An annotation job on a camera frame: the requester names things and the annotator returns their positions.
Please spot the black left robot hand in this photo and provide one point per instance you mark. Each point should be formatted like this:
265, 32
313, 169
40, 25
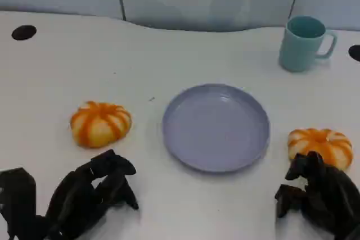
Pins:
76, 195

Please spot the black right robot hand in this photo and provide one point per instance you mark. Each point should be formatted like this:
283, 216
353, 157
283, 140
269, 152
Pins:
332, 195

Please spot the orange white toy bread roll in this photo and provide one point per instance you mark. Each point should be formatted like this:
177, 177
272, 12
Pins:
320, 141
99, 124

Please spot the lilac plate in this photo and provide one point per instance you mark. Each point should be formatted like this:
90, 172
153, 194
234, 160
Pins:
215, 130

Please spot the pale green mug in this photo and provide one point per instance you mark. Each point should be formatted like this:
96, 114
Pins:
298, 51

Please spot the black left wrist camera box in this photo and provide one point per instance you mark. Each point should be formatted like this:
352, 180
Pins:
17, 200

